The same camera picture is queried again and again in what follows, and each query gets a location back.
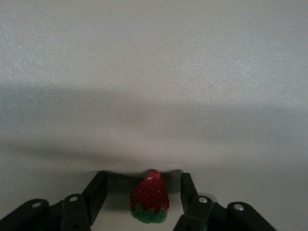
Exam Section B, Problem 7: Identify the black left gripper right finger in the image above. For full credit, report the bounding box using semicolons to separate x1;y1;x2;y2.
173;172;278;231

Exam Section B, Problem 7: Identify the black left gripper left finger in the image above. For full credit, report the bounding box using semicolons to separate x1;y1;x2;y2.
0;170;108;231

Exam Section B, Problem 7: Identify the red toy strawberry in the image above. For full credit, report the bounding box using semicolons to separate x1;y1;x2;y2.
129;169;170;224

